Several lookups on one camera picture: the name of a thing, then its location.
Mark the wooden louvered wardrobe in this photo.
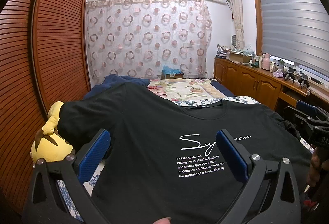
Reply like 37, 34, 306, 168
1, 0, 90, 214

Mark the blue item in box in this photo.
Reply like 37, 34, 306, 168
161, 65, 183, 79

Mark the right hand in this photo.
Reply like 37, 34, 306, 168
307, 148, 320, 187

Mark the cardboard box on sideboard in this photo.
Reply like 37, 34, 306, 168
229, 52, 252, 63

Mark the beige tied curtain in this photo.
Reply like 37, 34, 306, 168
230, 0, 245, 50

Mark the grey window blind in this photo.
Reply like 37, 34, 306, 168
260, 0, 328, 76

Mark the pink thermos bottle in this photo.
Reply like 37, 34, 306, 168
262, 53, 271, 71

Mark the floral pink bedspread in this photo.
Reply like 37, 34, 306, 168
148, 78, 226, 101

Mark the circle patterned sheer curtain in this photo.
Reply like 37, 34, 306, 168
86, 0, 212, 84

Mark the navy folded garment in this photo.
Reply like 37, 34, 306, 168
83, 74, 151, 99

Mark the blue floral white quilt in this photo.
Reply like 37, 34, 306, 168
173, 96, 259, 107

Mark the yellow plush toy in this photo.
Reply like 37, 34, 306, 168
30, 101, 75, 164

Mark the black printed t-shirt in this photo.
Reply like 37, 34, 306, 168
57, 83, 311, 223

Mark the wooden sideboard cabinet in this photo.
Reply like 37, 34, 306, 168
214, 57, 328, 110

